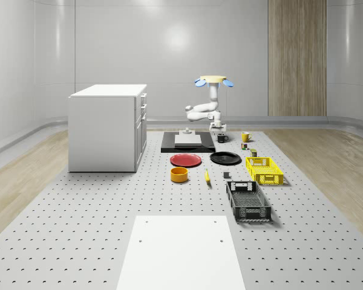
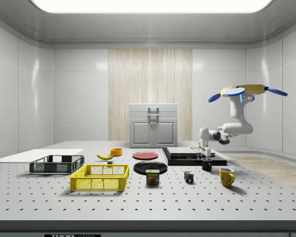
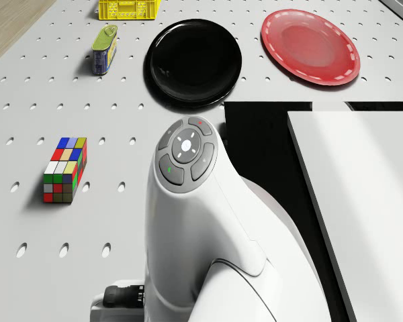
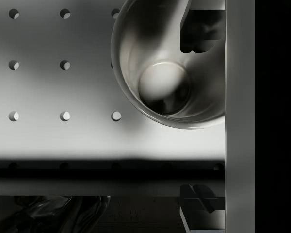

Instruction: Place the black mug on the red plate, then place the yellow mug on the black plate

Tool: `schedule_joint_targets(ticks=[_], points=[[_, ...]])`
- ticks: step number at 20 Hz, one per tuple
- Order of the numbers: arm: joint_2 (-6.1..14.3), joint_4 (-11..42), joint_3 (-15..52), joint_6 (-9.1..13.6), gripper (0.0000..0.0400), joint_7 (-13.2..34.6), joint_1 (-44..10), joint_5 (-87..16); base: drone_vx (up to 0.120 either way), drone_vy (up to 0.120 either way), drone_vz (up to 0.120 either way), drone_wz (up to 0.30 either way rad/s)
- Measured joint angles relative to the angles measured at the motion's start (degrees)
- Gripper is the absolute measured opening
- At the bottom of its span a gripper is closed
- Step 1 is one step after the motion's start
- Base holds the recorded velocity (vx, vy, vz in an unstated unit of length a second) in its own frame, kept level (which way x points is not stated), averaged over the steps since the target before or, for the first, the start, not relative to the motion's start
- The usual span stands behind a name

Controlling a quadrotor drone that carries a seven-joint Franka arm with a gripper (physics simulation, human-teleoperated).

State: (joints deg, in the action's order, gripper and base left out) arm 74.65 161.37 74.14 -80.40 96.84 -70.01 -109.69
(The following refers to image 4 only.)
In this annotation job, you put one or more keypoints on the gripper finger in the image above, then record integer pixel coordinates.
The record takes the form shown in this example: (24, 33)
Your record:
(198, 31)
(196, 206)

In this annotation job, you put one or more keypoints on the white mug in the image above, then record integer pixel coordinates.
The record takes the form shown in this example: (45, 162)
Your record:
(145, 68)

